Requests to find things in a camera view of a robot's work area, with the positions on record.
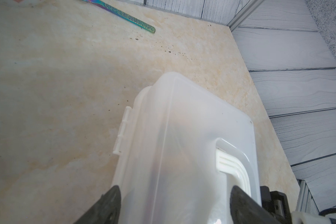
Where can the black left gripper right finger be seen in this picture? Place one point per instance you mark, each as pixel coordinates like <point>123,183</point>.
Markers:
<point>244,210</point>

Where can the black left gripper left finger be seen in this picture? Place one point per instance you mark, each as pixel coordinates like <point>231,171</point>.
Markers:
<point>105,211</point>

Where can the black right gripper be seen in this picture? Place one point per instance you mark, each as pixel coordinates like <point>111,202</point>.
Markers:
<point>276,204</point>

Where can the white toolbox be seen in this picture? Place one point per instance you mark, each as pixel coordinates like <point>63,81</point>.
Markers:
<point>181,150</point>

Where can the teal pen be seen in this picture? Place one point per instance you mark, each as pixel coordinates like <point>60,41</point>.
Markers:
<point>123,15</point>

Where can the right aluminium frame post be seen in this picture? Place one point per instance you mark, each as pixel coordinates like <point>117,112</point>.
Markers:
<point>244,13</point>

